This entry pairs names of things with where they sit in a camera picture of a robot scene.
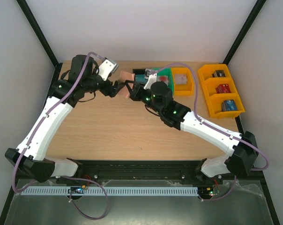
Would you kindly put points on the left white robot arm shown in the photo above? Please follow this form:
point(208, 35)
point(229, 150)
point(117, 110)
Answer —
point(84, 76)

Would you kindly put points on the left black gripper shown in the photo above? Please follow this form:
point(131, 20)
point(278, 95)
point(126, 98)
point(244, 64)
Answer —
point(113, 93)

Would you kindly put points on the white slotted cable duct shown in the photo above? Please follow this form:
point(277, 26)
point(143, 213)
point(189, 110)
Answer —
point(111, 191)

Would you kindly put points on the small yellow storage bin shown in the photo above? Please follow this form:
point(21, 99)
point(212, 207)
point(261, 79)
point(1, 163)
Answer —
point(183, 90)

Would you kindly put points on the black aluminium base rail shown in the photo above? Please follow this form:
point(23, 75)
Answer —
point(185, 172)

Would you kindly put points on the yellow bin with red cards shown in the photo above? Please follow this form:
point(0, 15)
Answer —
point(212, 83)

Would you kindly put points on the green storage bin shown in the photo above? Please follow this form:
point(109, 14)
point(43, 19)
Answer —
point(168, 72)

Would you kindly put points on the teal card holders stack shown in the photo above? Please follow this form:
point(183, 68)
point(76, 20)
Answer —
point(140, 78)

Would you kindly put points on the yellow bin with blue cards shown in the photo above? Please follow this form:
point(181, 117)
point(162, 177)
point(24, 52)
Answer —
point(214, 104)

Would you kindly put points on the red white card holders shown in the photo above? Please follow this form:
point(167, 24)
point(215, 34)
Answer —
point(163, 78)

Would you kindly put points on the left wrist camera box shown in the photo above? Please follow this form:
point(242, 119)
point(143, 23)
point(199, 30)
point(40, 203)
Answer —
point(106, 68)

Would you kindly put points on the blue card stack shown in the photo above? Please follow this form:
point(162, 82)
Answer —
point(229, 105)

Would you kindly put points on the black card stack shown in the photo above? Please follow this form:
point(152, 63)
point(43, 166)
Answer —
point(219, 73)

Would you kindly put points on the black storage bin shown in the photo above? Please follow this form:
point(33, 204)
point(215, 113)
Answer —
point(139, 71)

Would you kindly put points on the clear card holders stack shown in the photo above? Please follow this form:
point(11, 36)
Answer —
point(180, 79)

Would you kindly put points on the left black frame post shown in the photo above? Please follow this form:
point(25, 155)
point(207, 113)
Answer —
point(38, 31)

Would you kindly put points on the black frame post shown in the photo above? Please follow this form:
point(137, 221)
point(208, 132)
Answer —
point(38, 31)
point(244, 30)

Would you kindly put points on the right black frame post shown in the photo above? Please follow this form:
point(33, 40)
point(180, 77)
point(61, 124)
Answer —
point(244, 30)

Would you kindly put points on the red card stack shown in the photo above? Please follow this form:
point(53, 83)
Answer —
point(223, 88)

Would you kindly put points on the yellow bin with black cards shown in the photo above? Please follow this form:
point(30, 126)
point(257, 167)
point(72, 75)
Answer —
point(206, 71)

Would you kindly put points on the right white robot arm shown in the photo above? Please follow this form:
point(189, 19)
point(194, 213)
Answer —
point(239, 153)

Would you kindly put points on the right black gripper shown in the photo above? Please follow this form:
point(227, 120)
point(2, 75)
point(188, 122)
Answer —
point(135, 93)

